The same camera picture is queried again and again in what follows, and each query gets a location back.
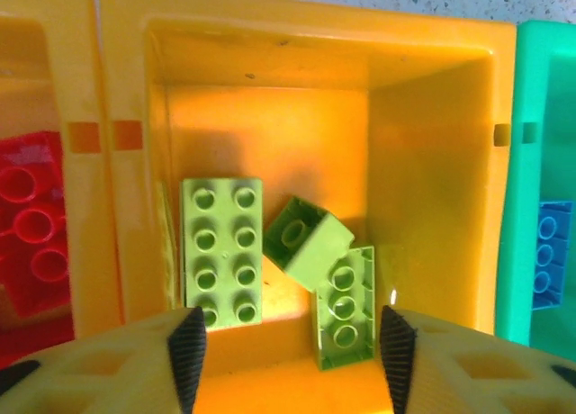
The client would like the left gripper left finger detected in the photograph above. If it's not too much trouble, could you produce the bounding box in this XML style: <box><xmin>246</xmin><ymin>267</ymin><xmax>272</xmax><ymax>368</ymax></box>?
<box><xmin>0</xmin><ymin>306</ymin><xmax>208</xmax><ymax>414</ymax></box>

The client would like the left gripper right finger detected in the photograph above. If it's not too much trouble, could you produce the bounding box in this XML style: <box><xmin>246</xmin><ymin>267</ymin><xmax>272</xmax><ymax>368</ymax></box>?
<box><xmin>380</xmin><ymin>304</ymin><xmax>576</xmax><ymax>414</ymax></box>

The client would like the green two-by-four lego brick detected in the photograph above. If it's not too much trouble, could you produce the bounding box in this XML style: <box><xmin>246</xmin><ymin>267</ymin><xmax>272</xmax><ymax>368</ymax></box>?
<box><xmin>310</xmin><ymin>245</ymin><xmax>377</xmax><ymax>371</ymax></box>
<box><xmin>179</xmin><ymin>176</ymin><xmax>265</xmax><ymax>329</ymax></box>

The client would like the red two-by-four lego brick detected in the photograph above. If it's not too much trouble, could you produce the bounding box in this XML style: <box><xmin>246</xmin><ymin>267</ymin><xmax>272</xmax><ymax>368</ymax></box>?
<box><xmin>0</xmin><ymin>130</ymin><xmax>73</xmax><ymax>319</ymax></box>

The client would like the blue two-by-four lego brick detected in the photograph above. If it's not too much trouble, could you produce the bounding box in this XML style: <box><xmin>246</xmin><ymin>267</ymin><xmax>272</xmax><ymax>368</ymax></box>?
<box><xmin>530</xmin><ymin>201</ymin><xmax>576</xmax><ymax>311</ymax></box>

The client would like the green plastic bin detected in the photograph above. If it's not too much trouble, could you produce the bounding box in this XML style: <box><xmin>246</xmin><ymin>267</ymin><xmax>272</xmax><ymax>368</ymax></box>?
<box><xmin>494</xmin><ymin>20</ymin><xmax>576</xmax><ymax>361</ymax></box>

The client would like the green two-by-two lego brick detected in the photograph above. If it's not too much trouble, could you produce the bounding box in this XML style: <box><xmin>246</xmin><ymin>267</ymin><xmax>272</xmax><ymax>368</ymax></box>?
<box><xmin>262</xmin><ymin>194</ymin><xmax>356</xmax><ymax>293</ymax></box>

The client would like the yellow plastic bin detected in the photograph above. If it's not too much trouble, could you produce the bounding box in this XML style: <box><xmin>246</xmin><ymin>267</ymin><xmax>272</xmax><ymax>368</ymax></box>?
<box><xmin>96</xmin><ymin>0</ymin><xmax>518</xmax><ymax>414</ymax></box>
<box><xmin>0</xmin><ymin>0</ymin><xmax>125</xmax><ymax>370</ymax></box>

